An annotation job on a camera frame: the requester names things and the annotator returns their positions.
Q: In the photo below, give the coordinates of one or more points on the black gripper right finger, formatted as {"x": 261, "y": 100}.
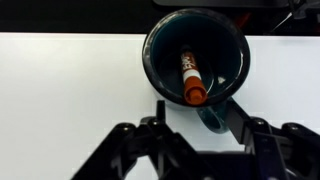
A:
{"x": 263, "y": 140}

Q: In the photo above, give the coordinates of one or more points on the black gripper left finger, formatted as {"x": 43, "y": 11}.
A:
{"x": 163, "y": 133}

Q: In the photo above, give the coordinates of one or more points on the dark teal mug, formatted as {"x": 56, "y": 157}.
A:
{"x": 230, "y": 60}

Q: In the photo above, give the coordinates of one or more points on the red dry-erase marker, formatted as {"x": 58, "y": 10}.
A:
{"x": 191, "y": 76}

